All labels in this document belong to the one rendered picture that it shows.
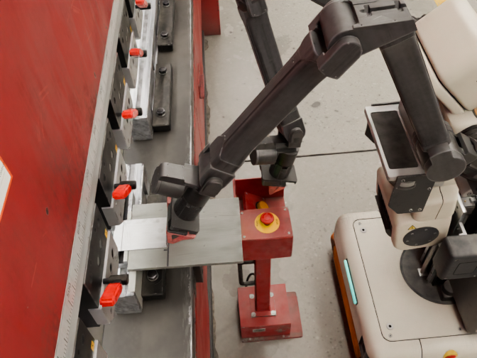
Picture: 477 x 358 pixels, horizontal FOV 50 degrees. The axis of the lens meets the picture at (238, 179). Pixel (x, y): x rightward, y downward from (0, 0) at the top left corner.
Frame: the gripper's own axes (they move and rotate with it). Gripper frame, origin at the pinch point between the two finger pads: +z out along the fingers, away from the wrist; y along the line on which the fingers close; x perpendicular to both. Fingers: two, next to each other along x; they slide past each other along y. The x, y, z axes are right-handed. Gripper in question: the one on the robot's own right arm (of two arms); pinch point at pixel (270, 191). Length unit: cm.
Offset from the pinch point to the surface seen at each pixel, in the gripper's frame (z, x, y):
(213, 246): -14.9, 29.1, 21.7
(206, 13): 65, -191, -1
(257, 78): 75, -145, -31
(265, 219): 0.0, 10.4, 2.9
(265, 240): 4.0, 14.8, 2.6
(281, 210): 1.6, 5.8, -2.9
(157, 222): -12.0, 21.0, 34.2
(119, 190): -42, 35, 43
